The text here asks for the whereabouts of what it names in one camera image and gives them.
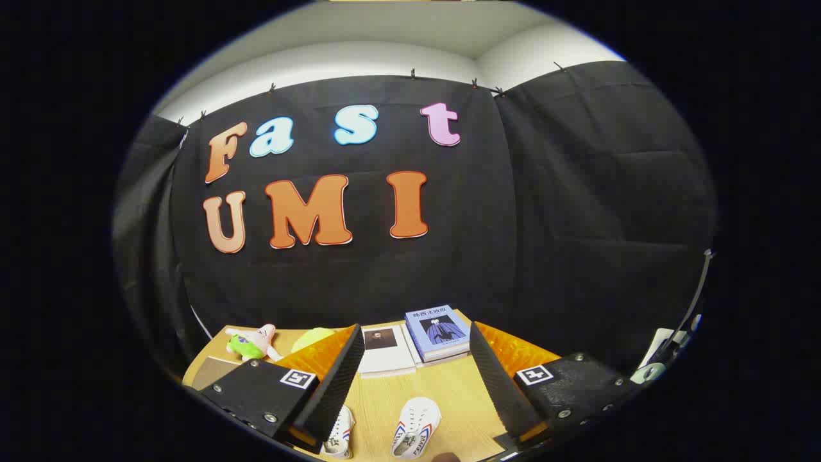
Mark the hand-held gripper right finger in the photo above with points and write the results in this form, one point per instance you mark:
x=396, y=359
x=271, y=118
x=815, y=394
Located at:
x=500, y=385

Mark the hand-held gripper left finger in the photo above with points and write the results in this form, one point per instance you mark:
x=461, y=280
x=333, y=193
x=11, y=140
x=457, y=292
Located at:
x=333, y=391

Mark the white striped canvas shoe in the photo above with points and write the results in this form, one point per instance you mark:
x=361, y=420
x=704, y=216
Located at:
x=417, y=427
x=338, y=433

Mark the beige fabric storage box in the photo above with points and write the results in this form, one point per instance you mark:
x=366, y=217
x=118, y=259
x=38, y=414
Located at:
x=211, y=371

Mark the yellow round plush toy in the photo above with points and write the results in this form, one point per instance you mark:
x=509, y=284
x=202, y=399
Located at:
x=314, y=337

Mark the white book with dark portrait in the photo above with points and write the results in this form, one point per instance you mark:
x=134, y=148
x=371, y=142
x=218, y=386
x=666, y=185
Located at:
x=385, y=353

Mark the blue book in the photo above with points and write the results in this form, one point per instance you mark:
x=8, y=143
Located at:
x=439, y=330

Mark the pink starfish plush toy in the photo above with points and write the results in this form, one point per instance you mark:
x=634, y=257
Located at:
x=253, y=343

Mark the pale green tape roll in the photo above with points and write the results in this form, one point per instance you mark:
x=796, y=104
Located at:
x=649, y=372

